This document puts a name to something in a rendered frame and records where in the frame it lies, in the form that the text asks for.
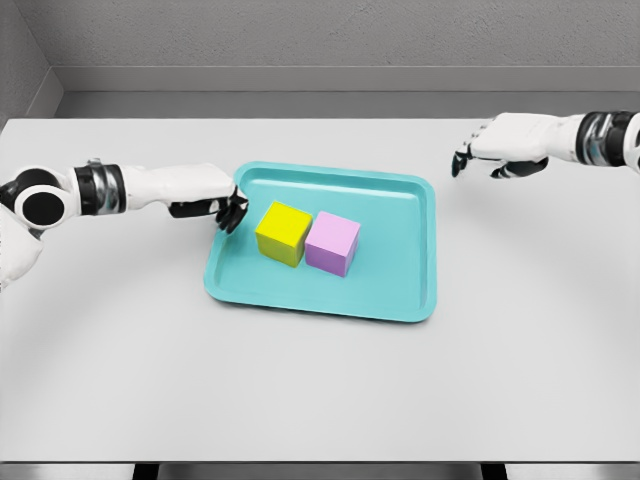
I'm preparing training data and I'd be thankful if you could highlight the pink cube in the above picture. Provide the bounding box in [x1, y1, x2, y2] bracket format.
[304, 210, 362, 278]

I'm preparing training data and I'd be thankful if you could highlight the yellow cube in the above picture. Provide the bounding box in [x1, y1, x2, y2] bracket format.
[254, 201, 314, 269]

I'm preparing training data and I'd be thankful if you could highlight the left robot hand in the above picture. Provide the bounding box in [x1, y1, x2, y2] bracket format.
[160, 162, 250, 235]

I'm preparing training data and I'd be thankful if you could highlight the teal tray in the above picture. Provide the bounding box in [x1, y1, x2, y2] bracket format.
[202, 160, 437, 325]

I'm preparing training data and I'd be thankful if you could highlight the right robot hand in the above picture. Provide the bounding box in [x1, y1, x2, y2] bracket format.
[450, 112, 550, 180]

